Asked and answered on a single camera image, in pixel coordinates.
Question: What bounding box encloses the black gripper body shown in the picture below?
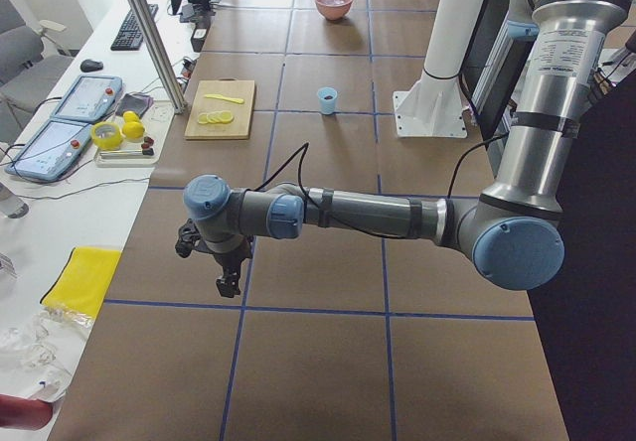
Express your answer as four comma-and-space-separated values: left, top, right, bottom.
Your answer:
213, 241, 252, 278

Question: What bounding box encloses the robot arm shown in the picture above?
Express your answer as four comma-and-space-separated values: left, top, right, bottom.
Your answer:
175, 0, 632, 298

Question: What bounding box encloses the light blue plastic cup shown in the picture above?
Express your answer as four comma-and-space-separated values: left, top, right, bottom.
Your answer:
317, 86, 338, 115

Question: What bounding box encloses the pink bowl of ice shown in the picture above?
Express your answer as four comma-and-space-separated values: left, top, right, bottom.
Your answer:
314, 0, 354, 21

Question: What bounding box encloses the bamboo cutting board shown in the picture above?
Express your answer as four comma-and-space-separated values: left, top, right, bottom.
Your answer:
184, 79, 255, 140

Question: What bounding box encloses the lemon slice top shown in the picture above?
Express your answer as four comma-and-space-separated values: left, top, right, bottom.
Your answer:
220, 110, 234, 122

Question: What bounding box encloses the white tray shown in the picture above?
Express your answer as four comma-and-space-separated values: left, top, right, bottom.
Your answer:
94, 140, 159, 168

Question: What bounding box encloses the yellow cloth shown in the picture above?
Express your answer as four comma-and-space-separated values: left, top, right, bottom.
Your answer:
40, 246, 121, 320

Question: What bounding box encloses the yellow plastic knife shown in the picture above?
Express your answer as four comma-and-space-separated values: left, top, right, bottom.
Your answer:
204, 93, 245, 104

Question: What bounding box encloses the yellow lemon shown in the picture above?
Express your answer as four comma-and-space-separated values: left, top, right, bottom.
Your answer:
121, 110, 145, 140

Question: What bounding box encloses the yellow tape roll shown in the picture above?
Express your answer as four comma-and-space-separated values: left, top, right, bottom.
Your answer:
90, 121, 123, 151

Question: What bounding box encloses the purple wallet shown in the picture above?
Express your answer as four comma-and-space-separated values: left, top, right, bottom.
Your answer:
115, 93, 154, 117

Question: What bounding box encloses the clear plastic bag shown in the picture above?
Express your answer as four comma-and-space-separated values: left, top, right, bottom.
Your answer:
1, 306, 94, 402

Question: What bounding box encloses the teach pendant near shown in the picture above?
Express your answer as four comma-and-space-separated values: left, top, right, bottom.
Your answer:
5, 118, 92, 182

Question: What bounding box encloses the teach pendant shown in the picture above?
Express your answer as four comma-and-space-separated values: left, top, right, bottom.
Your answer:
52, 74, 123, 123
5, 118, 92, 182

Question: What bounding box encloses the teach pendant far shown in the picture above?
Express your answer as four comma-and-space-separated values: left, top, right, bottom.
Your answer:
52, 74, 123, 123

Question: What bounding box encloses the black computer mouse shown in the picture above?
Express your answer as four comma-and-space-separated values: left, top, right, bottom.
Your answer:
79, 59, 103, 73

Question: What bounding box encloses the black keyboard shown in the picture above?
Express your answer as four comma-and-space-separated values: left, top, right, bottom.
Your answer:
110, 10, 143, 52

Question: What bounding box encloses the red bottle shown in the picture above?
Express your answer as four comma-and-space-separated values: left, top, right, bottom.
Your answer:
1, 394, 53, 431

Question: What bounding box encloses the grey office chair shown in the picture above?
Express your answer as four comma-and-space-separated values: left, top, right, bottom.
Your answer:
1, 0, 74, 142

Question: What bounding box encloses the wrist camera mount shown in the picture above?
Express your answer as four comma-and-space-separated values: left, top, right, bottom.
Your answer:
175, 219, 211, 258

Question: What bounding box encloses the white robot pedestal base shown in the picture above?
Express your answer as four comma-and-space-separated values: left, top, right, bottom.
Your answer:
393, 0, 484, 138

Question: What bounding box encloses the aluminium frame post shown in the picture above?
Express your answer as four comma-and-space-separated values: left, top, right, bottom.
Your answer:
127, 0, 188, 114

